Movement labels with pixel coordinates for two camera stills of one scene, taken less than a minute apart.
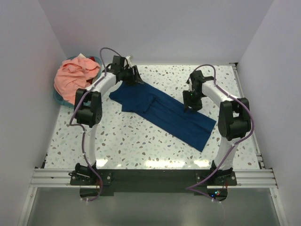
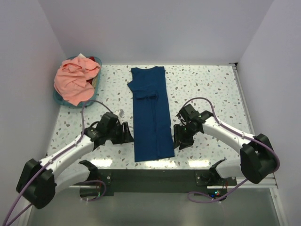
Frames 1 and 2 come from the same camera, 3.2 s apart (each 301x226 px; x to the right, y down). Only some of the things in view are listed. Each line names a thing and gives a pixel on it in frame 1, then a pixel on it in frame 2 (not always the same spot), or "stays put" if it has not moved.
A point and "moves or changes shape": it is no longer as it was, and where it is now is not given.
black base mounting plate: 195,181 stays put
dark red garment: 92,58 stays put
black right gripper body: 192,102 → 183,133
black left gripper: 131,76 → 122,134
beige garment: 94,79 stays put
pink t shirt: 73,74 stays put
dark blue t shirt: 165,114 moves or changes shape
